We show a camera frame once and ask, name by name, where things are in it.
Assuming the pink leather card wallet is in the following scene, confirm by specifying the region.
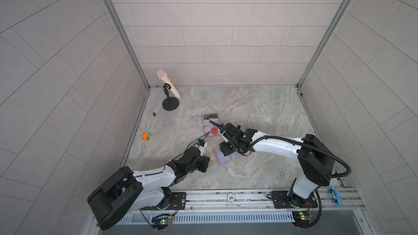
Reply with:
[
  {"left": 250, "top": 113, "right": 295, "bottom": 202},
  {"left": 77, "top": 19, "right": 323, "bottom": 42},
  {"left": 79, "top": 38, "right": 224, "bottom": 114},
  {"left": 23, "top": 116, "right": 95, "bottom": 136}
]
[{"left": 211, "top": 147, "right": 242, "bottom": 166}]

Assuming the clear acrylic card holder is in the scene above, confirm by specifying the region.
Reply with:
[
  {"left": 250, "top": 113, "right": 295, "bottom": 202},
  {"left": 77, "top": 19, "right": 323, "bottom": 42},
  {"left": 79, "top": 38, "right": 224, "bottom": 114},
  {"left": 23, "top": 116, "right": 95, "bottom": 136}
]
[{"left": 203, "top": 113, "right": 219, "bottom": 137}]

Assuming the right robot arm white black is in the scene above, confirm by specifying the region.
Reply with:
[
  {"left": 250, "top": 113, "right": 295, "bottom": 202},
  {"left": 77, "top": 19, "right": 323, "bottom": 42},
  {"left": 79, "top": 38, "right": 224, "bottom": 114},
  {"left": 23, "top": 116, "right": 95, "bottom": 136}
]
[{"left": 213, "top": 123, "right": 335, "bottom": 208}]

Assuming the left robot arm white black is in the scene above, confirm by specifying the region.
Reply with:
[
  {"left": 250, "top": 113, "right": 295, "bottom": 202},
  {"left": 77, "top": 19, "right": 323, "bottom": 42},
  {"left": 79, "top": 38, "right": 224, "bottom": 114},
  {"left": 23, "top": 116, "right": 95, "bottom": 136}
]
[{"left": 87, "top": 146, "right": 210, "bottom": 231}]

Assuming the white card red circle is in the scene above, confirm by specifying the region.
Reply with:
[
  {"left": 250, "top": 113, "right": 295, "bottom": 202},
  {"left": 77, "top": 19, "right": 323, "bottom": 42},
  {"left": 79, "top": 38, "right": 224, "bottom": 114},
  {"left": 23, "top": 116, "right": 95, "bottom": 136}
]
[{"left": 204, "top": 126, "right": 219, "bottom": 137}]

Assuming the pink floral VIP card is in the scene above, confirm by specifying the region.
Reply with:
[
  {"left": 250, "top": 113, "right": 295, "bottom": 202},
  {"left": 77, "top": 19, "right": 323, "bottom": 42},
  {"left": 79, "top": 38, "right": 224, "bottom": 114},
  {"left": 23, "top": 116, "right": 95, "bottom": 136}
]
[{"left": 203, "top": 117, "right": 219, "bottom": 127}]

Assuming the orange green toy car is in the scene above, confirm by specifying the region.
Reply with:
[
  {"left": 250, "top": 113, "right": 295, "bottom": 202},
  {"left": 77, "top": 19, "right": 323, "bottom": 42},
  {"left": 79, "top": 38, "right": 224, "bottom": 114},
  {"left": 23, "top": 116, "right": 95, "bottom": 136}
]
[{"left": 142, "top": 133, "right": 151, "bottom": 140}]

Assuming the black microphone stand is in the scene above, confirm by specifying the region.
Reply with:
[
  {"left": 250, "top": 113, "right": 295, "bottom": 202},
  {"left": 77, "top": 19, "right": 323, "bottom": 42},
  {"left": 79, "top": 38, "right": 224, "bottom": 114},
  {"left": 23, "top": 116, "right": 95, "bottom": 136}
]
[{"left": 162, "top": 83, "right": 180, "bottom": 111}]

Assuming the left circuit board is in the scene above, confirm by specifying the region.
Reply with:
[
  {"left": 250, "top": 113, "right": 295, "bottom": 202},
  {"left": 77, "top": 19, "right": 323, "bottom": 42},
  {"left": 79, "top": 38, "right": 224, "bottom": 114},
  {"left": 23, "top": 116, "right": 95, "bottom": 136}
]
[{"left": 152, "top": 214, "right": 174, "bottom": 225}]

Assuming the circuit board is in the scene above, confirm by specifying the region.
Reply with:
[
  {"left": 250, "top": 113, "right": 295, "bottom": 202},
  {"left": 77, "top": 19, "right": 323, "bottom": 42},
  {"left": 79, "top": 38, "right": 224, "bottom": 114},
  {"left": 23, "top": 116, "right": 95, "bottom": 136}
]
[
  {"left": 152, "top": 214, "right": 174, "bottom": 225},
  {"left": 292, "top": 211, "right": 312, "bottom": 226}
]

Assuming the white ventilation grille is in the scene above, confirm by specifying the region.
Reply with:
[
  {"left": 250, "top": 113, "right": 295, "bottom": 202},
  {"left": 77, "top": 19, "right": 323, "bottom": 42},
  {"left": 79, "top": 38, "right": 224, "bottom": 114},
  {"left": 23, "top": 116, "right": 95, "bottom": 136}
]
[{"left": 117, "top": 211, "right": 296, "bottom": 225}]

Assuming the beige microphone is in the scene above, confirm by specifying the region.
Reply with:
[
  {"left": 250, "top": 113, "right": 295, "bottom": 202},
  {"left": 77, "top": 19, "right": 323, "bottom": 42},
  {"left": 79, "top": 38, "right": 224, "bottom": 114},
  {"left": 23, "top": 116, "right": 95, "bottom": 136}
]
[{"left": 157, "top": 70, "right": 181, "bottom": 99}]

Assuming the right circuit board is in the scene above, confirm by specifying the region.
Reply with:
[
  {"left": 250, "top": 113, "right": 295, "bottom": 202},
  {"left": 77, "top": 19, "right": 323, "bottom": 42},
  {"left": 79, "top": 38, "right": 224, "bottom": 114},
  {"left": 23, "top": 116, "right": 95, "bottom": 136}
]
[{"left": 292, "top": 211, "right": 312, "bottom": 226}]

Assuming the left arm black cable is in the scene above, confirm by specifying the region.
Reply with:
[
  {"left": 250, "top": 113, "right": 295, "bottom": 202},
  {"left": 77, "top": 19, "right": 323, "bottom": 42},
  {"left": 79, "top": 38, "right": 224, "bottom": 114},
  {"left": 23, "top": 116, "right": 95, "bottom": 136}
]
[{"left": 166, "top": 132, "right": 211, "bottom": 165}]

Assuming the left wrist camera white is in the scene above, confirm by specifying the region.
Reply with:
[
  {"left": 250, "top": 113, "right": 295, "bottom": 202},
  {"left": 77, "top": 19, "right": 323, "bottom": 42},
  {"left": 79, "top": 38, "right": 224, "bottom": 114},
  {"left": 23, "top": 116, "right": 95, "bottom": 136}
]
[{"left": 196, "top": 139, "right": 208, "bottom": 156}]

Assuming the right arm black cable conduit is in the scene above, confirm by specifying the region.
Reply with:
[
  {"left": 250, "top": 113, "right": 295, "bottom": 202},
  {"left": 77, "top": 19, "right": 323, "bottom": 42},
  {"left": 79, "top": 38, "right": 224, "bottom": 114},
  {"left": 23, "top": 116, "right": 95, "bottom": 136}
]
[{"left": 208, "top": 120, "right": 352, "bottom": 229}]

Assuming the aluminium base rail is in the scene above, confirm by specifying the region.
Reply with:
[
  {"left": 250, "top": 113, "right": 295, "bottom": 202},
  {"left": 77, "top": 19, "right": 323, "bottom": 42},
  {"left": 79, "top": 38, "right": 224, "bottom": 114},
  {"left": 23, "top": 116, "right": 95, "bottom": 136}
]
[{"left": 130, "top": 189, "right": 365, "bottom": 214}]

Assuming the blue clip on rail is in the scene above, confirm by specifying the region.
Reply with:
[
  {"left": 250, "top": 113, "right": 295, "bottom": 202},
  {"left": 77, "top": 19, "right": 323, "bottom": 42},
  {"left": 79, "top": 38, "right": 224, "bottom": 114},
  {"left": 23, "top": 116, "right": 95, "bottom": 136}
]
[{"left": 329, "top": 187, "right": 342, "bottom": 207}]

